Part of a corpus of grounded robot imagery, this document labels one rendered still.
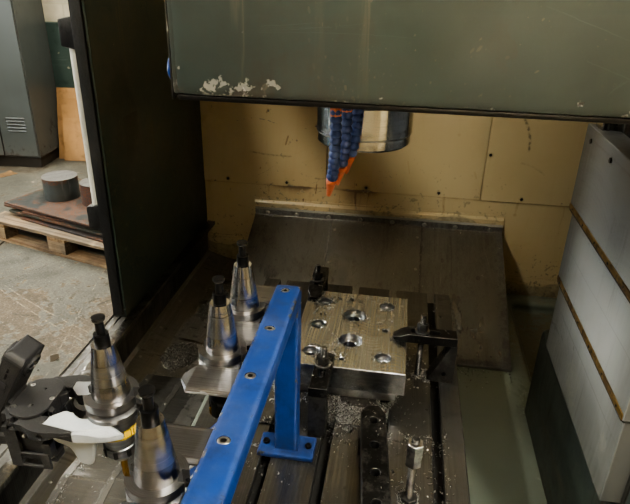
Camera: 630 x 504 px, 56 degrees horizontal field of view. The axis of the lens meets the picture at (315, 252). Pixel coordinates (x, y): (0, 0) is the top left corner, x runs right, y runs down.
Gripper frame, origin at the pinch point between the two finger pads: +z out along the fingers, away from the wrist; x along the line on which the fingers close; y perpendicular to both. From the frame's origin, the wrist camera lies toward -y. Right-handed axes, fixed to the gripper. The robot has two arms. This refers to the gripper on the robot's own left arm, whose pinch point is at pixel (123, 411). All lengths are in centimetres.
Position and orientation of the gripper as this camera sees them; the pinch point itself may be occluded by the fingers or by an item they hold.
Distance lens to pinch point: 76.3
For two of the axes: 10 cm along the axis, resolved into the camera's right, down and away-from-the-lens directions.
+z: 9.9, 0.7, -1.4
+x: -1.5, 4.4, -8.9
